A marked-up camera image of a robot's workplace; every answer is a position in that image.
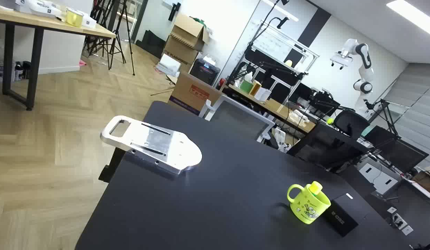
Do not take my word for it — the cardboard box with red print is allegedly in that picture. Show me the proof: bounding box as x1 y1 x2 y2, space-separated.
168 72 224 116

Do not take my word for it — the green box on desk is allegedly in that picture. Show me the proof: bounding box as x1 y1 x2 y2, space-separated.
239 79 254 94

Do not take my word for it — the black printer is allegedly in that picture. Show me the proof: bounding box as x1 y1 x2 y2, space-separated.
190 56 221 86

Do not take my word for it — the white paper stack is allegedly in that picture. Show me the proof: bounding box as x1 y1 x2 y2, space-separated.
156 52 182 77

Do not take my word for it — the closed plain cardboard box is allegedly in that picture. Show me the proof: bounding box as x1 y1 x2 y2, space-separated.
163 34 200 66

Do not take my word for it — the open plain cardboard box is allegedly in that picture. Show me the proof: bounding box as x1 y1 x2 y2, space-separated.
171 12 213 51

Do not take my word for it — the white framed whiteboard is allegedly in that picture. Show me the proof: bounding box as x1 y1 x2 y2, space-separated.
253 29 321 73

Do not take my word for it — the black clamp under plate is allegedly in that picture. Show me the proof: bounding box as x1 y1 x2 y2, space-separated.
97 145 128 183

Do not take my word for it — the black angled screen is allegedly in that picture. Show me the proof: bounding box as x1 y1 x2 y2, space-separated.
289 120 369 172

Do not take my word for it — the black tripod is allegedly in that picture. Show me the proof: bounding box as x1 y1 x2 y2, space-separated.
82 0 138 76

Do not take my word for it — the black office chair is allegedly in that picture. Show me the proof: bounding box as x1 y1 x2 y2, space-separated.
333 108 372 140

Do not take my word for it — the small black box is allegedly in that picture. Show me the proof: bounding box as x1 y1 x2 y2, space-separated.
322 197 360 237

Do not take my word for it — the white storage box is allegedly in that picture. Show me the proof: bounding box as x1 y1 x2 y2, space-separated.
358 158 401 195

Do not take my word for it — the small yellow box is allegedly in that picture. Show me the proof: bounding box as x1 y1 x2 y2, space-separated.
64 8 85 27

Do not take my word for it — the black computer monitor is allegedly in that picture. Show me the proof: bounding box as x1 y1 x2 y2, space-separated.
365 124 430 174

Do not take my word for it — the wooden table with black legs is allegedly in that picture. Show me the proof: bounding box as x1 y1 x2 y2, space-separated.
0 1 117 111

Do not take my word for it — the white power strip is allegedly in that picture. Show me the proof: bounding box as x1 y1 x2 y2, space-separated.
387 205 415 236

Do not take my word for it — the white device on wooden table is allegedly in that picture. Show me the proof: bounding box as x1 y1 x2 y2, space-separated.
13 0 64 19

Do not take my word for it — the ceiling light panel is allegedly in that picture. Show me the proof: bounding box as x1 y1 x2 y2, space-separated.
386 0 430 40

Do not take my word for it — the grey panel with white frame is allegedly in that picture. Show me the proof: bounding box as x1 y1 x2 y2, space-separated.
204 94 276 142

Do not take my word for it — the yellow cup with handle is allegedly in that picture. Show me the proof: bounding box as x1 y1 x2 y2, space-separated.
286 181 333 226

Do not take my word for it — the black camera stand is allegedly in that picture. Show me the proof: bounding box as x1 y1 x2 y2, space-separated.
365 97 401 136

